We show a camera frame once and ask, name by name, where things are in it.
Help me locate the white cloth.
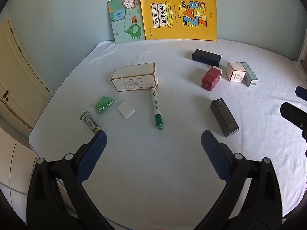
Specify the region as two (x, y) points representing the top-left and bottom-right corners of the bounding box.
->
(29, 38), (307, 230)

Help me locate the cream door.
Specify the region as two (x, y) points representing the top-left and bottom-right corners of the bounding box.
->
(0, 19), (53, 130)

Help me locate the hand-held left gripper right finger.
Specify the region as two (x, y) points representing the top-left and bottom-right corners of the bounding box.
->
(194, 129), (283, 230)

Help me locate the yellow book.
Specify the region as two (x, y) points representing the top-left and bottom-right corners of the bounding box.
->
(139, 0), (217, 42)

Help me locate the white cabinet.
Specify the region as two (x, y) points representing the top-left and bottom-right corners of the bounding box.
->
(0, 127), (39, 221)

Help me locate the black box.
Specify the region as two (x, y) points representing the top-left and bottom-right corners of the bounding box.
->
(210, 98), (239, 137)

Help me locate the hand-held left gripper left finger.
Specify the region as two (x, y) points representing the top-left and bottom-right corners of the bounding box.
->
(26, 130), (116, 230)

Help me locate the grey blue box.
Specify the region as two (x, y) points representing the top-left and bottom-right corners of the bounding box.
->
(240, 62), (259, 87)

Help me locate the white cardboard box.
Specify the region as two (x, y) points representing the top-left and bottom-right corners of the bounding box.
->
(111, 62), (159, 92)

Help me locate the green elephant book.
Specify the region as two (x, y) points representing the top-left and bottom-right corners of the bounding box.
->
(107, 0), (146, 44)

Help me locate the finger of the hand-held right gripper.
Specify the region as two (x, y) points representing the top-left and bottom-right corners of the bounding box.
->
(280, 102), (307, 140)
(295, 86), (307, 99)

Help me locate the green packet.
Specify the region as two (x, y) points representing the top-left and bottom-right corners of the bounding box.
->
(93, 96), (116, 114)

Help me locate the green marker pen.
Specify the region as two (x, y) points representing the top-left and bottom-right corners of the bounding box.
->
(150, 86), (164, 130)

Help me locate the white box with red side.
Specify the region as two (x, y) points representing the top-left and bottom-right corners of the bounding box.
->
(226, 62), (246, 82)

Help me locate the navy blue box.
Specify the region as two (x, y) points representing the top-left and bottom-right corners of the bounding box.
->
(191, 49), (221, 67)

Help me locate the green cylindrical tube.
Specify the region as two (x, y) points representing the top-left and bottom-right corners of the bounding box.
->
(80, 111), (102, 135)

